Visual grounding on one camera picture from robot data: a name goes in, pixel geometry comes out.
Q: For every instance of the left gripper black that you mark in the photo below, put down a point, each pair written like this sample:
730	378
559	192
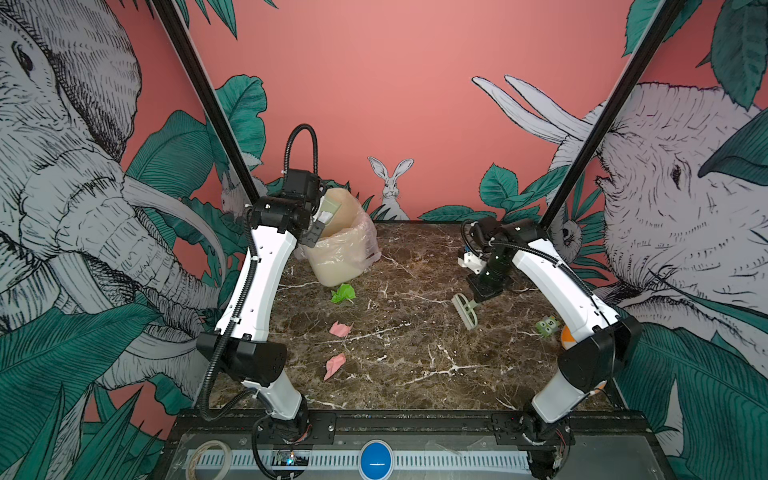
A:
312	240

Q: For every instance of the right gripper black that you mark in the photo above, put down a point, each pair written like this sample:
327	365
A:
477	292

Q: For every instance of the cream trash bin with bag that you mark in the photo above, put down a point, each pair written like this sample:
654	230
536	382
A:
347	246

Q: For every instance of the light green hand brush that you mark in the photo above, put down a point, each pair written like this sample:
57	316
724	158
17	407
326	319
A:
466	310

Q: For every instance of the light green dustpan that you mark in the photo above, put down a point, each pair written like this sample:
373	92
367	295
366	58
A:
327	210

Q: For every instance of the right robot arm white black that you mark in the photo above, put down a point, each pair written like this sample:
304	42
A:
604	340

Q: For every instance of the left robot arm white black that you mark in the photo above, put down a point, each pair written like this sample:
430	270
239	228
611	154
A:
239	345

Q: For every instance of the green paper scrap near bin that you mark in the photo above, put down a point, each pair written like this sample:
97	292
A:
344	292

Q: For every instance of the orange plush toy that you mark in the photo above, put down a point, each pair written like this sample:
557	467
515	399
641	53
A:
566	338

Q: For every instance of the pink paper scrap upper left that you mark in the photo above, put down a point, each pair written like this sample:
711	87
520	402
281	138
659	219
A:
340	330

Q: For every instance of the pink paper scrap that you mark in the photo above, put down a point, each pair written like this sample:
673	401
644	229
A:
333	365
340	330

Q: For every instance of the pink paper scrap lower left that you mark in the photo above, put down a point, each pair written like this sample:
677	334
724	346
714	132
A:
333	365

